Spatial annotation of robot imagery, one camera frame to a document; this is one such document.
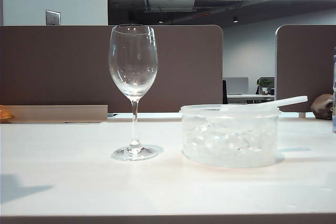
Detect round translucent plastic ice container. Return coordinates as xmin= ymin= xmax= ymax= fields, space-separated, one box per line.
xmin=180 ymin=104 xmax=281 ymax=168

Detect white plastic ice shovel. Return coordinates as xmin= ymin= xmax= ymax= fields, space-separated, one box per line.
xmin=223 ymin=95 xmax=309 ymax=112

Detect clear wine glass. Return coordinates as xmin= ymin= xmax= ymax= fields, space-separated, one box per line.
xmin=108 ymin=24 xmax=160 ymax=162

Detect grey background screen panel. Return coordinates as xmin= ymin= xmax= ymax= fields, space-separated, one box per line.
xmin=226 ymin=77 xmax=249 ymax=95

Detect white background desk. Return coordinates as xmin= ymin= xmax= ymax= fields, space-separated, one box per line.
xmin=227 ymin=94 xmax=276 ymax=104

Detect green potted plant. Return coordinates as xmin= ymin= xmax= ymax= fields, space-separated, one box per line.
xmin=256 ymin=77 xmax=274 ymax=95

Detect beige cardboard box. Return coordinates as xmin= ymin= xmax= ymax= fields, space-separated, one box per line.
xmin=0 ymin=104 xmax=109 ymax=124

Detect wide brown desk partition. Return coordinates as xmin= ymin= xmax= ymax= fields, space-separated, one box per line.
xmin=0 ymin=24 xmax=224 ymax=113

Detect brown desk partition rounded corners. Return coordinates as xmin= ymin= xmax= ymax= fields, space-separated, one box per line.
xmin=275 ymin=24 xmax=336 ymax=113

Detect brown lumpy object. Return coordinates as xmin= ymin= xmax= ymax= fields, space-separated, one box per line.
xmin=310 ymin=93 xmax=334 ymax=120

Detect clear plastic bottle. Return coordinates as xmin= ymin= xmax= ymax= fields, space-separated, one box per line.
xmin=331 ymin=47 xmax=336 ymax=133

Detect grey wall switch plate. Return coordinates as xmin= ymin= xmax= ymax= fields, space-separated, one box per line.
xmin=45 ymin=9 xmax=61 ymax=26

